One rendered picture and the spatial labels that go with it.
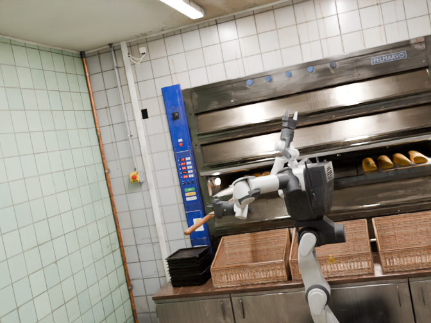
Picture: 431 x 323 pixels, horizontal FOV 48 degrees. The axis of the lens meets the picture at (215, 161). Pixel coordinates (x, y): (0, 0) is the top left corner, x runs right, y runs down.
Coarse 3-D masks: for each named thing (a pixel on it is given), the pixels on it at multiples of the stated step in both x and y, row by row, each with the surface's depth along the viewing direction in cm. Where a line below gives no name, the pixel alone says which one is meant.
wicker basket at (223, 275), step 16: (224, 240) 394; (240, 240) 390; (256, 240) 386; (272, 240) 382; (288, 240) 372; (224, 256) 390; (240, 256) 388; (256, 256) 384; (272, 256) 380; (288, 256) 357; (224, 272) 349; (240, 272) 345; (256, 272) 368; (272, 272) 339; (288, 272) 347
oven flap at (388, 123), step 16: (384, 112) 358; (400, 112) 354; (416, 112) 350; (304, 128) 374; (320, 128) 370; (336, 128) 366; (352, 128) 362; (368, 128) 358; (384, 128) 355; (400, 128) 351; (416, 128) 345; (208, 144) 397; (224, 144) 392; (240, 144) 388; (256, 144) 384; (272, 144) 379; (304, 144) 371; (320, 144) 365; (336, 144) 365; (208, 160) 393; (224, 160) 387
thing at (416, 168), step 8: (408, 168) 354; (416, 168) 353; (424, 168) 351; (352, 176) 366; (360, 176) 364; (368, 176) 362; (376, 176) 361; (384, 176) 359; (272, 192) 383; (224, 200) 395
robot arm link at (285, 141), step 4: (280, 136) 320; (284, 136) 318; (288, 136) 317; (284, 140) 318; (288, 140) 314; (276, 144) 318; (280, 144) 318; (284, 144) 318; (288, 144) 314; (276, 148) 317; (280, 148) 317; (284, 148) 315
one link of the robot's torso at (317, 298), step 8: (312, 296) 284; (320, 296) 283; (312, 304) 284; (320, 304) 283; (312, 312) 286; (320, 312) 284; (328, 312) 290; (320, 320) 287; (328, 320) 288; (336, 320) 294
